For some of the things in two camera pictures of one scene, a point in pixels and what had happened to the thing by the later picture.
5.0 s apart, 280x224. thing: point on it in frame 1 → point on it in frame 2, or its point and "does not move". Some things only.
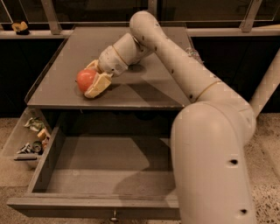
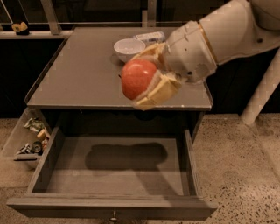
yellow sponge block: x=42 y=134 does not move
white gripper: x=111 y=62 → x=188 y=52
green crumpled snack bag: x=35 y=123 does not move
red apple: x=85 y=78 → x=135 y=75
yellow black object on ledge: x=21 y=28 does not move
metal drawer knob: x=115 y=219 does not move
